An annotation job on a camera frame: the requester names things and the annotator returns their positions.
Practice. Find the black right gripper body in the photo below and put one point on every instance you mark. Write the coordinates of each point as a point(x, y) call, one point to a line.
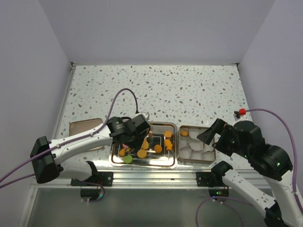
point(227, 143)

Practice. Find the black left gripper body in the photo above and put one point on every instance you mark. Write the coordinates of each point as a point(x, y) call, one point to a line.
point(136, 139)

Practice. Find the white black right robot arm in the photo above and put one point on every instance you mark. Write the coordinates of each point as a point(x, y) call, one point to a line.
point(244, 138)

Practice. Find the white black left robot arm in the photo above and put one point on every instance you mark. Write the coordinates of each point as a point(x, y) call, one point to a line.
point(48, 156)

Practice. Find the white paper cupcake liner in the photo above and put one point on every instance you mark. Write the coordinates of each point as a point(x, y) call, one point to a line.
point(193, 133)

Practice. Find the brown cookie tin box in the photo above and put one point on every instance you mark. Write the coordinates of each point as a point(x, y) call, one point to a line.
point(191, 149)

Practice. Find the orange round biscuit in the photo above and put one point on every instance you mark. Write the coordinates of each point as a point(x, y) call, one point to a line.
point(142, 153)
point(145, 145)

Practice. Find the green macaron cookie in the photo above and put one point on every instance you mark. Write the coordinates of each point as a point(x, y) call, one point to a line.
point(128, 159)

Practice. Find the orange chip cookie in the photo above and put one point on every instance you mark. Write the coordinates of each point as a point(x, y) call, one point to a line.
point(158, 148)

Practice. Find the stainless steel baking tray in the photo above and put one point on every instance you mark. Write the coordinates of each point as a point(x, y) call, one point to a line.
point(165, 159)

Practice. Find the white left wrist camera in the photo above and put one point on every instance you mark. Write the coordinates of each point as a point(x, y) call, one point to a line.
point(145, 114)

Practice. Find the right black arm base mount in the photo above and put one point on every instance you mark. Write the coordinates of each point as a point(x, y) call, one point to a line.
point(210, 176)

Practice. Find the aluminium table edge rail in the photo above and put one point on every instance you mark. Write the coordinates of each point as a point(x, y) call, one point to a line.
point(156, 179)

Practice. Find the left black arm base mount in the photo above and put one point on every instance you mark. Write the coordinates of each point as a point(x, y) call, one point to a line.
point(96, 178)

